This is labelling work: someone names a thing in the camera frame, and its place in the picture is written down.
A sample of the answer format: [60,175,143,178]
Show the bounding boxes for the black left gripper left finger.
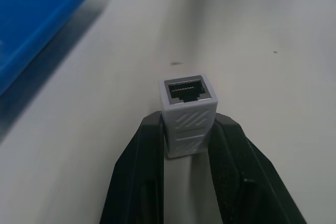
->
[99,111,170,224]

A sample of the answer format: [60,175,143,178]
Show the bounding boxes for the blue plastic bin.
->
[0,0,105,98]

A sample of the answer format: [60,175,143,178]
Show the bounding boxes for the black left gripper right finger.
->
[191,113,309,224]

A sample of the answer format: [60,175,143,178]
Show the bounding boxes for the white ethernet coupler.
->
[158,73,219,159]

